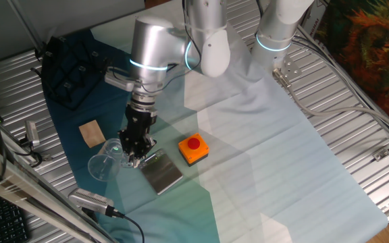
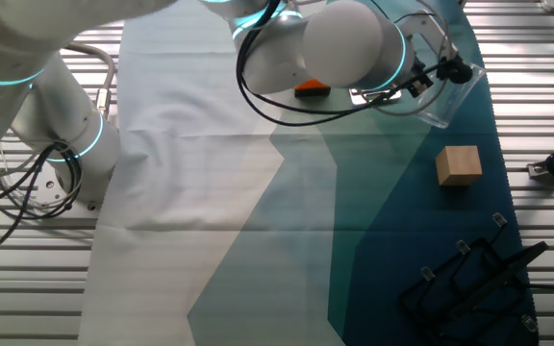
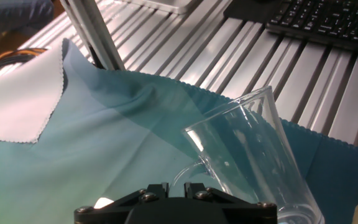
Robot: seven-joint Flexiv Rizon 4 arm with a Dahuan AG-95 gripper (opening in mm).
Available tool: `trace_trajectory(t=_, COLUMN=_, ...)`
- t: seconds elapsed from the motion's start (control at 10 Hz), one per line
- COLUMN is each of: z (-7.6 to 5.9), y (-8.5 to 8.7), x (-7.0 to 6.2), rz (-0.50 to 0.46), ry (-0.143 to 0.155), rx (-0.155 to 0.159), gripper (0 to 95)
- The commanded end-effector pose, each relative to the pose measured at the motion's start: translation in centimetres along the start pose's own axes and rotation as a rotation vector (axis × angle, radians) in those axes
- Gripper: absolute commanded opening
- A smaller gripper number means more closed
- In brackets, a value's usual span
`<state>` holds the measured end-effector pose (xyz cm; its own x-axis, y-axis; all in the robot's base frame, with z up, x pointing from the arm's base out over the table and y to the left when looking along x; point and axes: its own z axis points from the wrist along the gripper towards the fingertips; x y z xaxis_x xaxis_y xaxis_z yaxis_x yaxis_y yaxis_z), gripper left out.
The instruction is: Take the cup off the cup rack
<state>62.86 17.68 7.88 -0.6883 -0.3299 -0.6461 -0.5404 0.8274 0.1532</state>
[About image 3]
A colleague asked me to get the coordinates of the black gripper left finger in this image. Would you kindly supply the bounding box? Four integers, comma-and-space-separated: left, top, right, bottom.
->
74, 182, 170, 224

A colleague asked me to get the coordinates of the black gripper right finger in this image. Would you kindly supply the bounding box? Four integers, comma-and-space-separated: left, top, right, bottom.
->
183, 182, 278, 224

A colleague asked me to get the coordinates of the clear glass cup with handle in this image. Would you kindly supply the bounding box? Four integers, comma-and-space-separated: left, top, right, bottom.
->
169, 85, 326, 224

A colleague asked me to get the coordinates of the blue green white tablecloth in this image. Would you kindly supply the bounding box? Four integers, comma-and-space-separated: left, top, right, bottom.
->
0, 37, 358, 224

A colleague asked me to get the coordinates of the black computer keyboard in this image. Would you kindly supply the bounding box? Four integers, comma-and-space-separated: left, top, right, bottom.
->
265, 0, 358, 57

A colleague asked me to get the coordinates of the person leg in jeans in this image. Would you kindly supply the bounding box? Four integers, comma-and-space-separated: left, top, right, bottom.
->
0, 0, 56, 38

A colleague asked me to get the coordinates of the aluminium frame beam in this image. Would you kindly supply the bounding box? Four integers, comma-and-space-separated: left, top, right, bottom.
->
59, 0, 126, 72

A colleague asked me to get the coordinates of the orange black cable loop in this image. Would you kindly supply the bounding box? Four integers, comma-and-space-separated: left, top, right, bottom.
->
0, 47, 48, 73

